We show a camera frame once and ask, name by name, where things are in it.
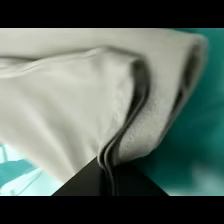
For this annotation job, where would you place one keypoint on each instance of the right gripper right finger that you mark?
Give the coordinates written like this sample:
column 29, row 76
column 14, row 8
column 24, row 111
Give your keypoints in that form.
column 136, row 183

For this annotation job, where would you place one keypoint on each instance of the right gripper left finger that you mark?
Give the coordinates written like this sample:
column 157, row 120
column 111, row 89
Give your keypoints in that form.
column 85, row 183

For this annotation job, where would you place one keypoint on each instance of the white shirt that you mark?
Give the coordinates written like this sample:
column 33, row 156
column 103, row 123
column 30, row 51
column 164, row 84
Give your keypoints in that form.
column 73, row 96

